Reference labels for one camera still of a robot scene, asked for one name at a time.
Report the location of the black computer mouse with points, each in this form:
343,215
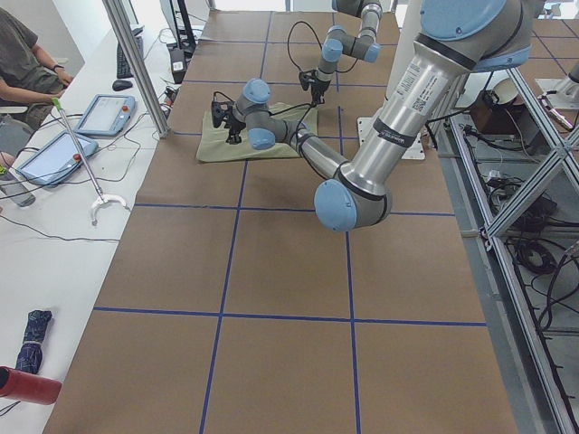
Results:
120,84

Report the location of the aluminium frame post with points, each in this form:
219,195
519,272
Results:
120,24

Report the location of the red cylinder bottle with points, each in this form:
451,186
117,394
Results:
21,386

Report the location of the blue teach pendant far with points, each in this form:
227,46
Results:
106,116

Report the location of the black power adapter box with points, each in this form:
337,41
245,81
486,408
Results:
178,64

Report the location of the seated person in green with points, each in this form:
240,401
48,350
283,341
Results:
30,76

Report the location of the reacher grabber tool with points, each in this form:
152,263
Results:
102,198

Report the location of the blue teach pendant near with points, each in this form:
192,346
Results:
53,163

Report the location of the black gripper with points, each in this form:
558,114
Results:
317,87
234,122

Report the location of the black keyboard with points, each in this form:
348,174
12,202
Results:
123,67

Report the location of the aluminium frame rack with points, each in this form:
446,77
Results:
517,174

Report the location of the blue teach pendant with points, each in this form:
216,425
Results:
53,163
106,116

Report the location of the clear water bottle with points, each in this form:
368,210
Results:
12,188

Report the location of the folded dark blue umbrella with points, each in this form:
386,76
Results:
30,356

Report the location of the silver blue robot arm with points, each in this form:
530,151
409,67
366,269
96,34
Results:
454,38
339,42

